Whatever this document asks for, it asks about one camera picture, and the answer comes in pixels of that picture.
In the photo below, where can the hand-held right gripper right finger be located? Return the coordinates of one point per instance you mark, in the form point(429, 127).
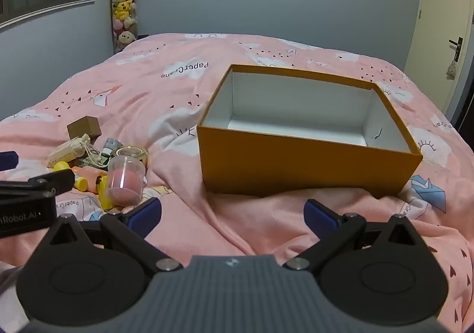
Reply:
point(318, 216)

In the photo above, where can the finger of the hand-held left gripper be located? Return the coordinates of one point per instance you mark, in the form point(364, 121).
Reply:
point(48, 182)
point(8, 160)

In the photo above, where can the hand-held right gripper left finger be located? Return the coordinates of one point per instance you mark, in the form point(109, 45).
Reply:
point(146, 214)

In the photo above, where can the clear cup with pink filling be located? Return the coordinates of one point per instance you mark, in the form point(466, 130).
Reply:
point(124, 181)

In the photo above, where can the pink bottle with orange cap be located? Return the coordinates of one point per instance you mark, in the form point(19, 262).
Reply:
point(90, 177)

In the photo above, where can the orange cardboard box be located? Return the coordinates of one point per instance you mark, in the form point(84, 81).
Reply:
point(296, 166)

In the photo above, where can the small gold box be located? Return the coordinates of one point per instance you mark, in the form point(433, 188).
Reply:
point(84, 127)

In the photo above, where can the small yellow cap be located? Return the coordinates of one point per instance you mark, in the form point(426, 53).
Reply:
point(61, 166)

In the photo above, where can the clear tape roll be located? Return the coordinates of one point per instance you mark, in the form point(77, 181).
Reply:
point(133, 153)

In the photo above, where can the small pale blue bottle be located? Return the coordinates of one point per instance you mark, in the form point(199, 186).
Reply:
point(110, 146)

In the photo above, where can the pink printed blanket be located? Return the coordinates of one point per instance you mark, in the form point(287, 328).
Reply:
point(148, 96)

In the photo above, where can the dark cabinet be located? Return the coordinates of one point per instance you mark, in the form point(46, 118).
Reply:
point(467, 107)

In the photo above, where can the tube of plush toys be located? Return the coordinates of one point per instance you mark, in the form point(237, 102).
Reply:
point(125, 7)

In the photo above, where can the small hanging charm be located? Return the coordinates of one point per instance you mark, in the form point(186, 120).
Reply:
point(451, 70)

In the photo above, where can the cream door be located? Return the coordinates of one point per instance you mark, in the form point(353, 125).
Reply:
point(433, 22)

